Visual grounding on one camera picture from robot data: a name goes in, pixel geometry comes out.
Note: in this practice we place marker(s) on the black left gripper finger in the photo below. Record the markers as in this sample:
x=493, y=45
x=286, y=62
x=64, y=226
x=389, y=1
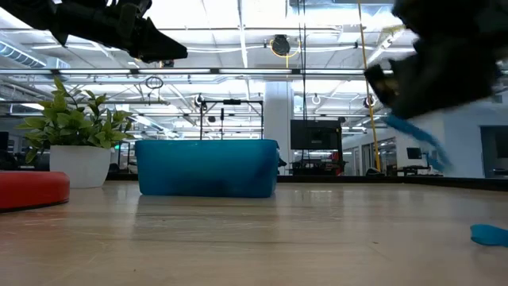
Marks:
x=158, y=43

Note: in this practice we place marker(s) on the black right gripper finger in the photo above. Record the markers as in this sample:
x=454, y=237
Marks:
x=383, y=83

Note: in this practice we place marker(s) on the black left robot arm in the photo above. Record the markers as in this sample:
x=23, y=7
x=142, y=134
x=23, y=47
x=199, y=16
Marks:
x=24, y=12

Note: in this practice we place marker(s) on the blue plastic bin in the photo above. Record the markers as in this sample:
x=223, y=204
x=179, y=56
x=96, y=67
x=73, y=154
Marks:
x=206, y=168

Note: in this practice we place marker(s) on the small desk monitor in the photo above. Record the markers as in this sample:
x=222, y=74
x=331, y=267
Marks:
x=414, y=153

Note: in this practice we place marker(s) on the large black monitor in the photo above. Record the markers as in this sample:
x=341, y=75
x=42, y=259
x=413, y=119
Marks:
x=315, y=135

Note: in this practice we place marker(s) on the artificial plant white pot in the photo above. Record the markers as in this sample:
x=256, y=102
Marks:
x=79, y=165

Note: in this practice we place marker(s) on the red lamp stand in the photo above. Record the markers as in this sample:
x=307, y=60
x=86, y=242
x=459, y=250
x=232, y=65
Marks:
x=31, y=188

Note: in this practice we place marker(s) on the black table edge frame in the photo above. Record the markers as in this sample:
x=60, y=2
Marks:
x=337, y=178

